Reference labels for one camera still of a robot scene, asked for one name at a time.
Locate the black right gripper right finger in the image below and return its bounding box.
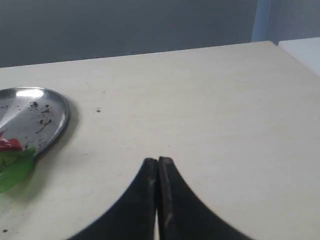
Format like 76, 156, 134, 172
157, 156, 250, 240

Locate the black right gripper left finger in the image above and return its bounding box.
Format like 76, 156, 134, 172
70, 158, 158, 240

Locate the artificial red anthurium plant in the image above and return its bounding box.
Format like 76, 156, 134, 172
0, 131, 36, 193

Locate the round steel plate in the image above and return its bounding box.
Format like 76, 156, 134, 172
0, 87, 70, 157

